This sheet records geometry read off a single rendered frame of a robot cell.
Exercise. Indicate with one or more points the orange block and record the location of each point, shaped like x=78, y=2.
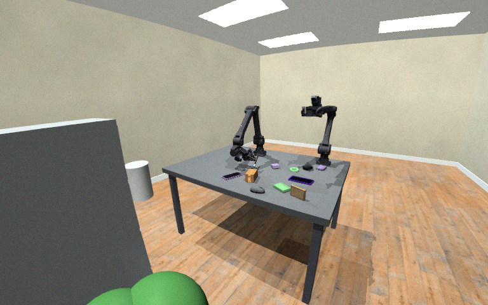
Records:
x=251, y=175

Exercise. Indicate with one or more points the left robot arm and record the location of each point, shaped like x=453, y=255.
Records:
x=324, y=148

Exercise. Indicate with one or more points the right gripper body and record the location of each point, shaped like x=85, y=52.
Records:
x=247, y=153

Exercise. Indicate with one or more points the grey computer mouse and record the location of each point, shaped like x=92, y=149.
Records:
x=257, y=189

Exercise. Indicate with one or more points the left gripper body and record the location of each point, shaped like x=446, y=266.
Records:
x=311, y=111

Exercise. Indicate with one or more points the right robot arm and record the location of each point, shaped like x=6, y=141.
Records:
x=236, y=150

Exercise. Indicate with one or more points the tan rectangular block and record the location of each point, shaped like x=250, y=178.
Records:
x=298, y=192

